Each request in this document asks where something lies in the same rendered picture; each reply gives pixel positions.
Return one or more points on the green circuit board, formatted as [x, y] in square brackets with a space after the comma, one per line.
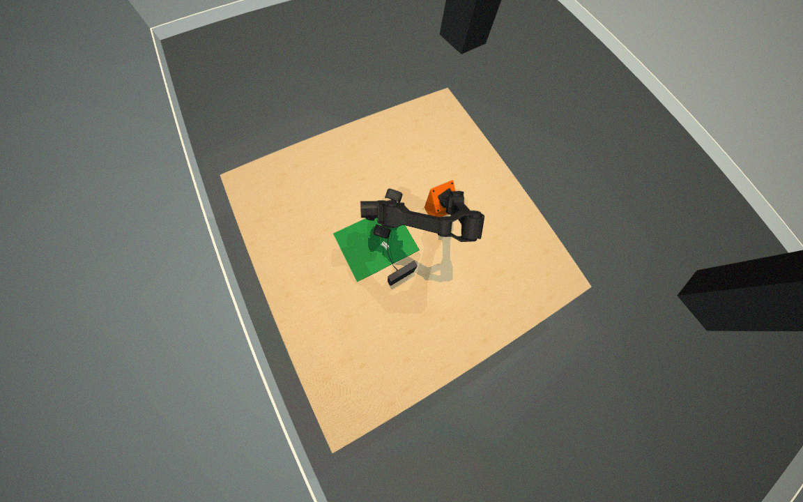
[366, 253]

